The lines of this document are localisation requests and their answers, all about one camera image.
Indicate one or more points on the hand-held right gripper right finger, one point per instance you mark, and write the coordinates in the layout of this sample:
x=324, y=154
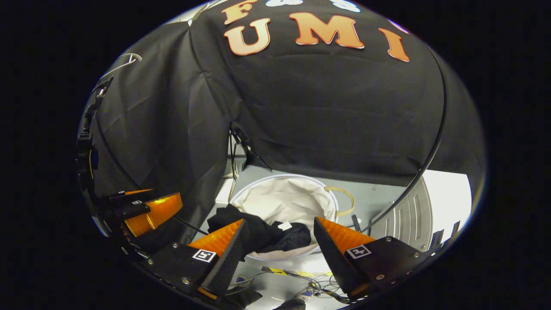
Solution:
x=333, y=262

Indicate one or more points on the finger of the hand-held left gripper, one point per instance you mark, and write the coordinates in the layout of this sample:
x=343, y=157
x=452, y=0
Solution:
x=129, y=193
x=159, y=209

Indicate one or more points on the black backdrop cloth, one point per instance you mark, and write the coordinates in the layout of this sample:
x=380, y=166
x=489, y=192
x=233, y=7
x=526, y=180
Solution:
x=323, y=107

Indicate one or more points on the ribbed metal base plate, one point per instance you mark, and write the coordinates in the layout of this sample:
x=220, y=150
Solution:
x=407, y=215

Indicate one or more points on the black clothes rack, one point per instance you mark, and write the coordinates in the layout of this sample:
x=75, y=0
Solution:
x=444, y=107

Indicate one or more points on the empty white plastic hanger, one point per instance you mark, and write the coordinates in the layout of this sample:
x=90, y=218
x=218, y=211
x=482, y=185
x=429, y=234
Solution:
x=133, y=56

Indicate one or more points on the yellow tape strip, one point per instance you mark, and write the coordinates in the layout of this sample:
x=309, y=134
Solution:
x=297, y=272

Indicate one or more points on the white laundry hamper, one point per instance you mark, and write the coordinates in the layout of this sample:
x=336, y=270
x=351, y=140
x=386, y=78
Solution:
x=284, y=193

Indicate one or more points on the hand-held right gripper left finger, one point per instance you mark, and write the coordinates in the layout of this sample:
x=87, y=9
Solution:
x=228, y=262

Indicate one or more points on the black knit jacket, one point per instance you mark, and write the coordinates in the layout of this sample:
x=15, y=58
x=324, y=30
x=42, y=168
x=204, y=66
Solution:
x=262, y=234

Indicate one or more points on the black backdrop clamp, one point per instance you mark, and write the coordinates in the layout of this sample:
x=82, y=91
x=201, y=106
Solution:
x=247, y=150

